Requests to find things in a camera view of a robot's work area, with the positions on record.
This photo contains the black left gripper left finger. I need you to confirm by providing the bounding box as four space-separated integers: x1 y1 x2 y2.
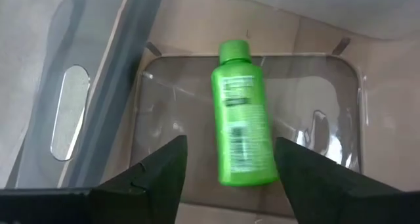
0 134 188 224

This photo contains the green travel bottle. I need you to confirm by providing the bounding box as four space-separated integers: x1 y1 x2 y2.
210 39 280 187

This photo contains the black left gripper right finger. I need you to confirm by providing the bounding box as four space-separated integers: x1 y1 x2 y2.
274 137 420 224

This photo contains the smoked dark transparent bin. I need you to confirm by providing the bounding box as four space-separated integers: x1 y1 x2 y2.
6 0 420 218

